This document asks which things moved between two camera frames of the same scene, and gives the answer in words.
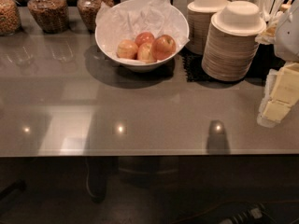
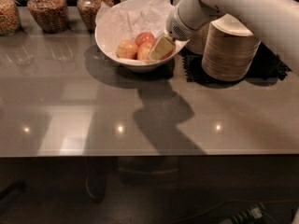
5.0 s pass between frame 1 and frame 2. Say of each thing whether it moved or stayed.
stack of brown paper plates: stayed
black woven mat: stayed
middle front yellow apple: stayed
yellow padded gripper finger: moved
